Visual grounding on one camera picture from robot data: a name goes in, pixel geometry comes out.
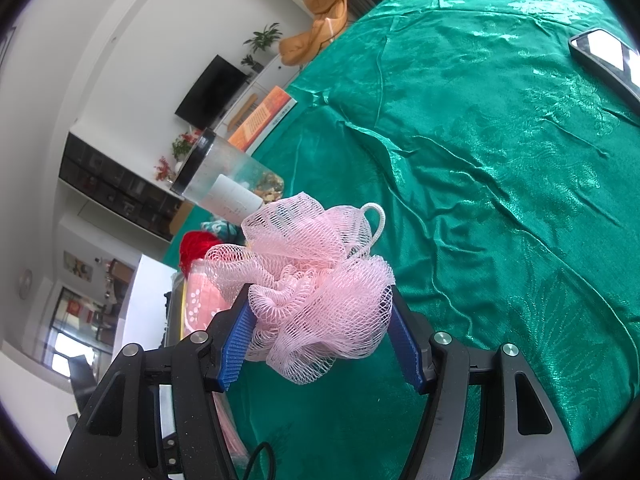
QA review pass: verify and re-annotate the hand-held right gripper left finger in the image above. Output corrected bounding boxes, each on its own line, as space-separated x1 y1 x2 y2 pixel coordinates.
57 284 258 480

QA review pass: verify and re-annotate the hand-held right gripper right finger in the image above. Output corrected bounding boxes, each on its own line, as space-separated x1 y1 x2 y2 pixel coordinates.
390 287 581 480

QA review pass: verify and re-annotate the pink mesh bath sponge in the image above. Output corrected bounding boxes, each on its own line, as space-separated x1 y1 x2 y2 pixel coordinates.
204 192 395 386

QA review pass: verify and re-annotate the pink dotted packet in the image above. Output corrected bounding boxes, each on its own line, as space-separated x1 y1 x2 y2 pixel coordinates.
180 259 236 341

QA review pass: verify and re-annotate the white cardboard box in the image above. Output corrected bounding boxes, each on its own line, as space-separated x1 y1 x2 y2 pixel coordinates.
114 254 186 356

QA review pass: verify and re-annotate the red yarn ball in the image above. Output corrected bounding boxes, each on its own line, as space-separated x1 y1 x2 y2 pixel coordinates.
179 230 221 278

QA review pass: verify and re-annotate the teal patterned cloth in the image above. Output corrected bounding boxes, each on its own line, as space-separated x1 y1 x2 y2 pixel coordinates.
201 215 246 248

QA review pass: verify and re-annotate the green satin tablecloth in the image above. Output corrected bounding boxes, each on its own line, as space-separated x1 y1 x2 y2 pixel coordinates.
165 0 640 480

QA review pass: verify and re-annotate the clear jar with black lid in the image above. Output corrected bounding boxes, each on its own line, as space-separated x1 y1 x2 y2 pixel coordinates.
170 129 286 223

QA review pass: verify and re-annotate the bright window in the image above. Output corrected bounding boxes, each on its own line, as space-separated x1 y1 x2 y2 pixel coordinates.
42 287 108 376

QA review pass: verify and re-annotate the black shelf cabinet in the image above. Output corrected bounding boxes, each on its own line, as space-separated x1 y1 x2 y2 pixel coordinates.
59 132 183 243

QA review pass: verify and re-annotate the large red flower bouquet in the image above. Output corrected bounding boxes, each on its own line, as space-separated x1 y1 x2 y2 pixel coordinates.
171 130 203 161

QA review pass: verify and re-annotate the orange book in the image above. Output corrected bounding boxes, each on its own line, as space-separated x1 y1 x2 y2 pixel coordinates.
227 86 298 153

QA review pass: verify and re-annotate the black flat television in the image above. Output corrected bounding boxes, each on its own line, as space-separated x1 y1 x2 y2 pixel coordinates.
175 55 248 128

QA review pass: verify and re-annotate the white television console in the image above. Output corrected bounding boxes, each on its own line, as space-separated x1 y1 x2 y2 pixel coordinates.
165 52 301 196

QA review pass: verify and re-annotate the large green potted plant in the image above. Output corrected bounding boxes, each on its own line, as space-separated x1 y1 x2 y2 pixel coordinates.
243 22 282 53

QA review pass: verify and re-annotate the orange lounge chair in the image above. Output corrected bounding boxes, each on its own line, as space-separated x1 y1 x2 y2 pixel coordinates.
278 0 349 67

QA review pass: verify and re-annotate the black smartphone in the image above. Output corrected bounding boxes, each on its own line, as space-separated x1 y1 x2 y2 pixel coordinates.
568 27 640 103

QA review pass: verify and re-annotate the black cable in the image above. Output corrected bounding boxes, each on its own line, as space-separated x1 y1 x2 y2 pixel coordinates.
245 441 276 480

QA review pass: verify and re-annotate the small wall picture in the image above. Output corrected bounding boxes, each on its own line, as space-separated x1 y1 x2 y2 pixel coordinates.
62 251 96 281

